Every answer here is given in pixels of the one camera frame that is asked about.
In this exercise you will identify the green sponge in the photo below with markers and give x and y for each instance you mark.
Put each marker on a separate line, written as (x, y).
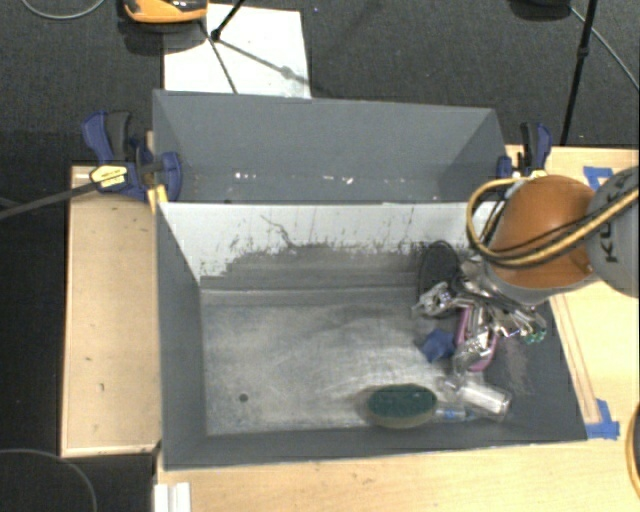
(400, 402)

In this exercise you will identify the blue crumpled object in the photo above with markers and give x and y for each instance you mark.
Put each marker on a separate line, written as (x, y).
(437, 346)

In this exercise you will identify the black oval object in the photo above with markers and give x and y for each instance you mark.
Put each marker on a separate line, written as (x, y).
(437, 265)

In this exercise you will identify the pale wood flat board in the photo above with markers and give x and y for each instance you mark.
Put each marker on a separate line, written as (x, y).
(112, 325)

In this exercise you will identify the grey metal bin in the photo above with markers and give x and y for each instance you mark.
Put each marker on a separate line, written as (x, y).
(300, 340)

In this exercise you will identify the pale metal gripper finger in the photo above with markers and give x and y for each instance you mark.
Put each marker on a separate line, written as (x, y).
(436, 299)
(472, 352)

